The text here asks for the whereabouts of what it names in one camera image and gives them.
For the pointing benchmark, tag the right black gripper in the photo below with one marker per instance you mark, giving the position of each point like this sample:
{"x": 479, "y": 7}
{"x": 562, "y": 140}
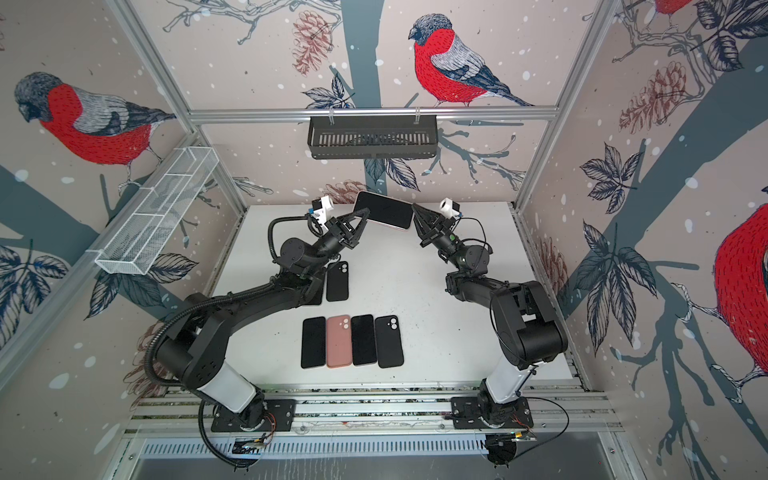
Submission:
{"x": 441, "y": 237}

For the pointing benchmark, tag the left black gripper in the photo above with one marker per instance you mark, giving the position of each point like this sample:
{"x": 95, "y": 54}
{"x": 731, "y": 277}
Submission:
{"x": 339, "y": 233}

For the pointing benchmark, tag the light pink phone case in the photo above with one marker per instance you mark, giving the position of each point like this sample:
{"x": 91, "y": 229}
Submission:
{"x": 396, "y": 226}

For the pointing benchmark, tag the black phone case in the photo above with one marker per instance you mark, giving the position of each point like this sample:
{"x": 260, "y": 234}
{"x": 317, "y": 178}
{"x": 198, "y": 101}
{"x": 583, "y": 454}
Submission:
{"x": 388, "y": 341}
{"x": 337, "y": 282}

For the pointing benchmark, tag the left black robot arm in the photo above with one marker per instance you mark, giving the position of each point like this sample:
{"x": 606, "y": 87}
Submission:
{"x": 190, "y": 349}

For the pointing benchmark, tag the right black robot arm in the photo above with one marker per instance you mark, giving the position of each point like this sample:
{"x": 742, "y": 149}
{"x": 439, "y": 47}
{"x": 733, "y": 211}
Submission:
{"x": 521, "y": 315}

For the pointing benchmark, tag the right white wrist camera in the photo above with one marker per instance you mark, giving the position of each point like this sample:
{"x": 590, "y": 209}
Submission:
{"x": 450, "y": 209}

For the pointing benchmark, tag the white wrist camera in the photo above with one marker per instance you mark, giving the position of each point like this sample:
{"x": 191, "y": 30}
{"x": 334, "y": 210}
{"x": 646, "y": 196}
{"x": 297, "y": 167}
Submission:
{"x": 320, "y": 209}
{"x": 450, "y": 209}

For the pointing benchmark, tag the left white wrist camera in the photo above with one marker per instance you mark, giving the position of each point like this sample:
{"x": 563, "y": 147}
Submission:
{"x": 320, "y": 209}

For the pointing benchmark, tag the black hanging wire basket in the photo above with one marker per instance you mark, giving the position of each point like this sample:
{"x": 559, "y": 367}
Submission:
{"x": 373, "y": 137}

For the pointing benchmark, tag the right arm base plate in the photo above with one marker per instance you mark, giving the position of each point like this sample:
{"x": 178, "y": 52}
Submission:
{"x": 481, "y": 412}

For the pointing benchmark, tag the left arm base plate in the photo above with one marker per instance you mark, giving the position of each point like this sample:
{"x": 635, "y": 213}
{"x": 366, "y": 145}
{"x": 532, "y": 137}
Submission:
{"x": 264, "y": 415}

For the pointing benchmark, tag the white mesh wall tray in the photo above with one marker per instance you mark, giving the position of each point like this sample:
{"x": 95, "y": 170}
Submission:
{"x": 140, "y": 238}

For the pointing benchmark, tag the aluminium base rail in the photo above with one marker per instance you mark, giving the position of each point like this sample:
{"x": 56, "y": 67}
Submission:
{"x": 347, "y": 411}

